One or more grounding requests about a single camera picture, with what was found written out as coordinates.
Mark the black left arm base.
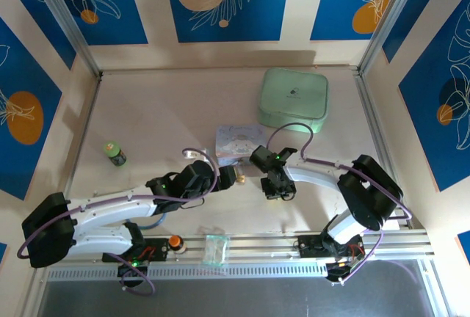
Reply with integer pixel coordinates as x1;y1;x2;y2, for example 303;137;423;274
101;236;170;278

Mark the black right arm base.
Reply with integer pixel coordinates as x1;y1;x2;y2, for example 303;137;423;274
295;233;369;288

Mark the pastel cartoon storage box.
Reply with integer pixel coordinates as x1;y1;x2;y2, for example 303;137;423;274
214;123;268;168

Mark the small orange capped bottle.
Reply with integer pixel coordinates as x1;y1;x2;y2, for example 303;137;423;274
167;235;188;254

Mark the clear plastic zip bag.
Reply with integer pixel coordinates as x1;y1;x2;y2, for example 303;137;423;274
202;234;231;268

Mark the mint green zip case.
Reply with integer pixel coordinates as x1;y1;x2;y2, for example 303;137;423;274
256;68;330;134

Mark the small green capped bottle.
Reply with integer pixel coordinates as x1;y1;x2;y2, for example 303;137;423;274
102;141;129;167

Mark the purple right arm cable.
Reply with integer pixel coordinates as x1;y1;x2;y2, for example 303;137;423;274
265;123;411;222

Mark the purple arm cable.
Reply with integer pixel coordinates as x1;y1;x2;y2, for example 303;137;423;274
265;123;411;222
16;147;222;261

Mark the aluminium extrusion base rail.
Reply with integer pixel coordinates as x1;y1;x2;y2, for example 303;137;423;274
46;229;437;282

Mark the blue cable loop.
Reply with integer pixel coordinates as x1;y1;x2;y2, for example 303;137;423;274
138;212;167;230

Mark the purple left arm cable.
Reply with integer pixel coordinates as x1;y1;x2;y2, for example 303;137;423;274
16;147;222;261

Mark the aluminium table edge rail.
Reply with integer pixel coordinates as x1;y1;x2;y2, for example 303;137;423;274
352;68;424;230

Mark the blue floral wall poster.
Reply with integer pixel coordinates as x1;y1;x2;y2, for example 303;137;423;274
46;0;150;47
162;0;293;44
397;0;470;194
309;0;411;42
0;15;64;201

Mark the aluminium frame post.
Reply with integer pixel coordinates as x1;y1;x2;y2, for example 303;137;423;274
356;0;430;75
26;0;103;78

